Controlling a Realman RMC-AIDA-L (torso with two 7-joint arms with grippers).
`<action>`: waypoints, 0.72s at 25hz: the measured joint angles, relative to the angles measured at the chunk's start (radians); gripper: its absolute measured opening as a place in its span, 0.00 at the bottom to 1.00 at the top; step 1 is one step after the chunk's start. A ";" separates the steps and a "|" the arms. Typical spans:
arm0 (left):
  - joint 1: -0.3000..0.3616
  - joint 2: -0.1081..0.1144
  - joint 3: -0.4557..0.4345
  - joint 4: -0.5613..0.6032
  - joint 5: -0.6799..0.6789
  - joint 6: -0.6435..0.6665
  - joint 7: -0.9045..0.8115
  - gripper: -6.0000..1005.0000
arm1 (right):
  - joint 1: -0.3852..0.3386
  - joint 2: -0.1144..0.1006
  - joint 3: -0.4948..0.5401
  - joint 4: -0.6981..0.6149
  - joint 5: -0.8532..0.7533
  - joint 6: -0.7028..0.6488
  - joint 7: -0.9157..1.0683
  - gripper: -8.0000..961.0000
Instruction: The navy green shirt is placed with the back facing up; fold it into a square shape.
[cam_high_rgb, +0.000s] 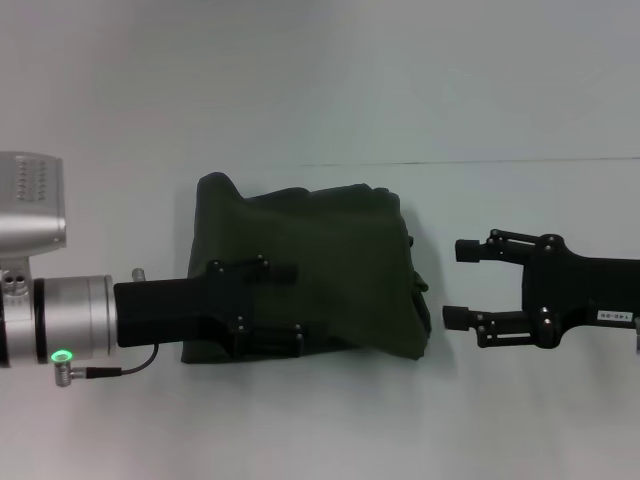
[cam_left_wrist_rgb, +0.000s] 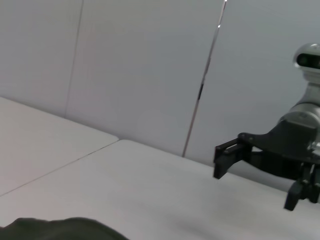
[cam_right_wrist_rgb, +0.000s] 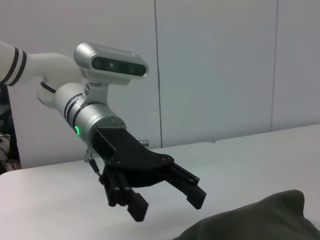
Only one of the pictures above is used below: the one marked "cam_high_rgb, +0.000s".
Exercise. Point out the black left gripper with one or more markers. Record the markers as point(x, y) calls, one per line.
point(185, 310)

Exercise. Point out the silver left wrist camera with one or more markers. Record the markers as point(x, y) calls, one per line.
point(30, 205)

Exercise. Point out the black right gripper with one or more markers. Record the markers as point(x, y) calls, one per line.
point(585, 290)

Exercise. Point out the dark green t-shirt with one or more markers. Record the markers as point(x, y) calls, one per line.
point(340, 260)

